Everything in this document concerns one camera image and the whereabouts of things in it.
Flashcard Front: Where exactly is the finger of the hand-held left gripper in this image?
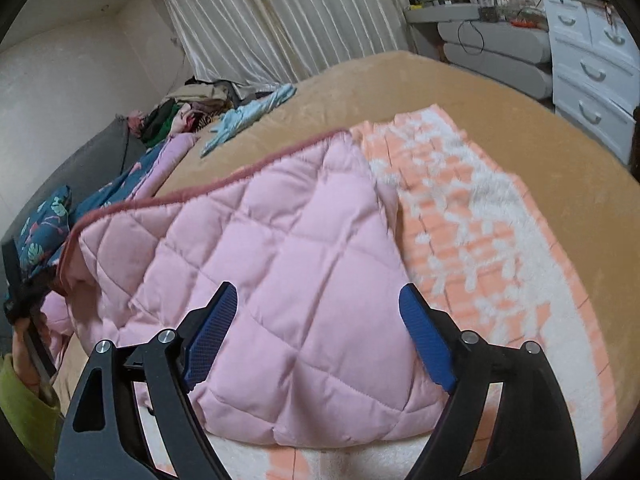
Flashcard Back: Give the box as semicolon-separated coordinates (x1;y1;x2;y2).
4;267;61;323

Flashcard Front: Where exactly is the orange white checked blanket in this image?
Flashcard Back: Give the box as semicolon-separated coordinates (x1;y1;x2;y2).
142;105;627;480

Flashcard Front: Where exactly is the person's left forearm green sleeve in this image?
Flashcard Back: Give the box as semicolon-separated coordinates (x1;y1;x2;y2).
0;354;62;476

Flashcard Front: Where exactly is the pile of mixed clothes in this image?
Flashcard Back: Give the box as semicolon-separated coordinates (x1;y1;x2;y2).
126;77;282;149

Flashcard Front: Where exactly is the white drawer dresser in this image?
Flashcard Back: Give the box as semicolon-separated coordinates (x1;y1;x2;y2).
540;0;640;165

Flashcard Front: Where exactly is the grey rounded desk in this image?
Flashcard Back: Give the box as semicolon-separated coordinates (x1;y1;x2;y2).
404;2;557;102

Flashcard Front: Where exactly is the person's left hand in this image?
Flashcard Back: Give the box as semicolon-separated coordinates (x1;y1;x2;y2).
11;312;55;395

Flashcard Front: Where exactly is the light blue cloth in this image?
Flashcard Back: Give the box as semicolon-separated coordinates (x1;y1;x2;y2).
200;84;299;159

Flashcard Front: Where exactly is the white pleated curtain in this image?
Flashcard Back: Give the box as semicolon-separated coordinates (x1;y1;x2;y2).
149;0;417;87

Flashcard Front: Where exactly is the grey headboard cushion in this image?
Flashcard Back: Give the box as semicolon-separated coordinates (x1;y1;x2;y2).
0;119;151;243

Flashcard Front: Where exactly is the black looped cable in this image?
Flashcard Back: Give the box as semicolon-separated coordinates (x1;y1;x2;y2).
457;19;487;57

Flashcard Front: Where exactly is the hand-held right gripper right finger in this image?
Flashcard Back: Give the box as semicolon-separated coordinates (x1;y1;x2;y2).
398;283;582;480

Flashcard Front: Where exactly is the pink quilted jacket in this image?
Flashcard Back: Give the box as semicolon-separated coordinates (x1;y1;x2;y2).
40;130;452;449

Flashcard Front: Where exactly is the teal floral quilt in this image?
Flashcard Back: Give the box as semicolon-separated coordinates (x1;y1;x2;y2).
15;132;201;282

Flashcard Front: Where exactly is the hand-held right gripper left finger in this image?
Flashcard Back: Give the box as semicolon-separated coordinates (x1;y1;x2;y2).
55;281;239;480

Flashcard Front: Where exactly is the tan bed blanket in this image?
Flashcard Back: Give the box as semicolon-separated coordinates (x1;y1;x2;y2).
50;50;640;411

